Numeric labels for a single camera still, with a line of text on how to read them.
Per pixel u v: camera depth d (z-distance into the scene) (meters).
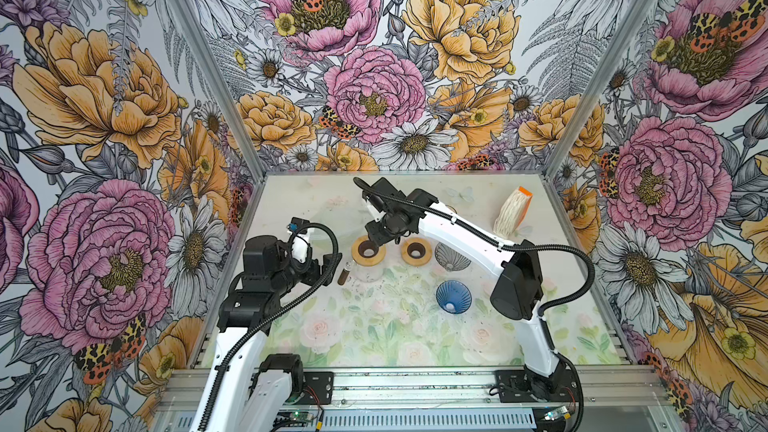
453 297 0.86
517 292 0.50
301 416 0.71
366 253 0.87
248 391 0.46
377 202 0.68
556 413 0.72
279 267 0.58
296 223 0.63
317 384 0.74
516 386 0.74
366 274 0.94
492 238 0.54
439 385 0.76
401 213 0.60
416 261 0.95
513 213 0.99
